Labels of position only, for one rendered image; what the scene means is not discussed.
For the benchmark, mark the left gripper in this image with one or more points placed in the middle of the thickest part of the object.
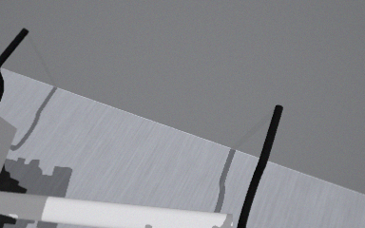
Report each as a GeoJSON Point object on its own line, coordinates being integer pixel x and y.
{"type": "Point", "coordinates": [8, 184]}

